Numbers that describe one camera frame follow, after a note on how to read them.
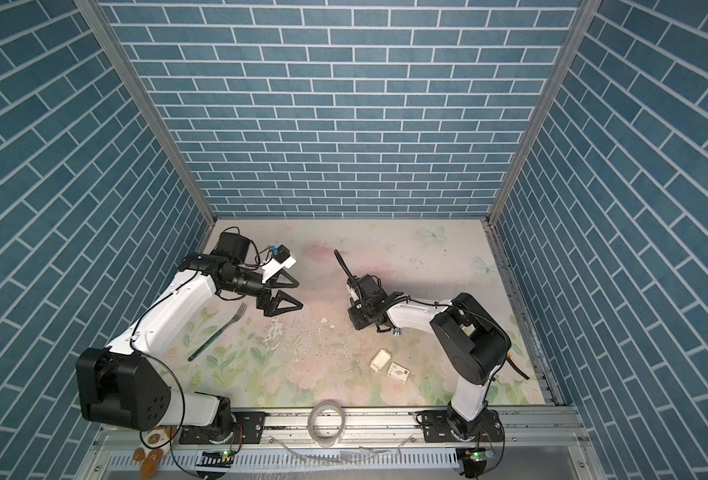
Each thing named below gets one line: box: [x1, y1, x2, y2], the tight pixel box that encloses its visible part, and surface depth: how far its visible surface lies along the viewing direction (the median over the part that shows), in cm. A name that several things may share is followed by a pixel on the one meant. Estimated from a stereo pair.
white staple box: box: [387, 362, 411, 383], surface depth 84 cm
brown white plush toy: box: [133, 426, 177, 480], surface depth 69 cm
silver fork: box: [188, 302, 248, 362], surface depth 92 cm
